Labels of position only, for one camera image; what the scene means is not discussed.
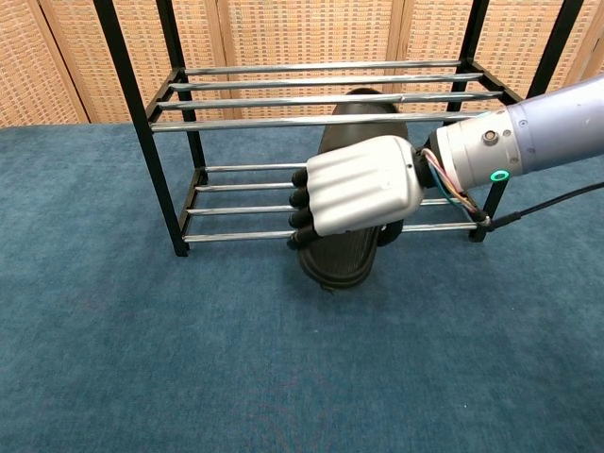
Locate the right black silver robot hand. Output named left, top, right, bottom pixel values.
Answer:
left=285, top=135, right=441, bottom=251

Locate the black rubber slipper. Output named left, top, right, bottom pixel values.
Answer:
left=296, top=88, right=412, bottom=293

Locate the black chrome shoe rack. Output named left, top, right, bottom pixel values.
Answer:
left=92, top=0, right=586, bottom=259

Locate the bamboo folding screen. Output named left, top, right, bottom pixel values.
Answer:
left=0, top=0, right=604, bottom=129

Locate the blue carpet table cover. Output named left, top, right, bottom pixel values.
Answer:
left=0, top=110, right=604, bottom=453

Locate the coloured wrist wire bundle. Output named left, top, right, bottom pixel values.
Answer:
left=419, top=148, right=487, bottom=221

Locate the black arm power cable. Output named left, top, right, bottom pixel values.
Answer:
left=474, top=181, right=604, bottom=233

